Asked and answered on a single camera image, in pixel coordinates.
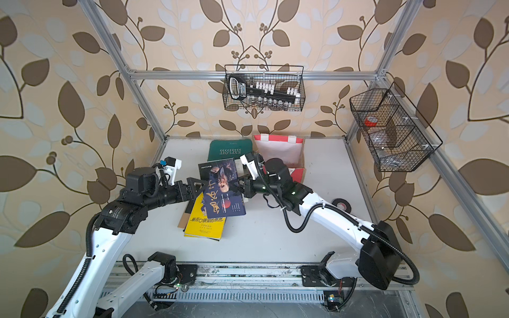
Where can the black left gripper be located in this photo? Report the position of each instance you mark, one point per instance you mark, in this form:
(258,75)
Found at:
(191,195)

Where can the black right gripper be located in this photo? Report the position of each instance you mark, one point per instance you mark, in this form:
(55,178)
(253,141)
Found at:
(248,189)

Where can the dark blue portrait book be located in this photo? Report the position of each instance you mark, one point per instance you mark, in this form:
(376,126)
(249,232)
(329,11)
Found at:
(219,200)

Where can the burlap canvas bag red front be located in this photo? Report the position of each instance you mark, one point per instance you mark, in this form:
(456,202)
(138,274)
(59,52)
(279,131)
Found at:
(290,149)

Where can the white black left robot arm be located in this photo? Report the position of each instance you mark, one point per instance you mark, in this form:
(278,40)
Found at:
(107,234)

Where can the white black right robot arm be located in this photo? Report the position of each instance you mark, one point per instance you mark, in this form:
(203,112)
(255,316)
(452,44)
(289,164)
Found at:
(377,256)

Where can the green plastic tool case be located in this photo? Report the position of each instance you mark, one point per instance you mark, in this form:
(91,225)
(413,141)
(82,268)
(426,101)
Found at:
(227,149)

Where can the black socket wrench set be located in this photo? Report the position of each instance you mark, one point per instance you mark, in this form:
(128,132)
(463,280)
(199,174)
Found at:
(238,89)

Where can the black tape roll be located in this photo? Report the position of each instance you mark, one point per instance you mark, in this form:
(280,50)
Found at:
(342,204)

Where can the red tape roll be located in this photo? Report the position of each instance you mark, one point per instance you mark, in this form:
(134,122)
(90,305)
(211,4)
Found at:
(371,121)

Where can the small circuit board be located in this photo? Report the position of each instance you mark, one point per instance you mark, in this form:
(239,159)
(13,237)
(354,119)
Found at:
(333,301)

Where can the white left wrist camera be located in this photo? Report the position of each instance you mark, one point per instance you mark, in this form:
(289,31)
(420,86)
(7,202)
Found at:
(169,165)

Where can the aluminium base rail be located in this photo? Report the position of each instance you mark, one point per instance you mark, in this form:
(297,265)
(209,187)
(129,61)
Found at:
(263,283)

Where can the black wire basket back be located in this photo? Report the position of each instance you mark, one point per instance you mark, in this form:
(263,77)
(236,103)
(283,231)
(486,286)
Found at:
(282,76)

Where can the black wire basket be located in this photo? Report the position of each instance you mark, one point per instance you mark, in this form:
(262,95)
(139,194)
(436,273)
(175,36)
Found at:
(282,76)
(403,138)

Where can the black wire basket right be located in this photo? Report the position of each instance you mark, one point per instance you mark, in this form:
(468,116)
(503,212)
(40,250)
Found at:
(403,138)

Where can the aluminium frame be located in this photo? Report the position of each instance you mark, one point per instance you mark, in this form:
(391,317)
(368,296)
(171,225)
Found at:
(445,62)

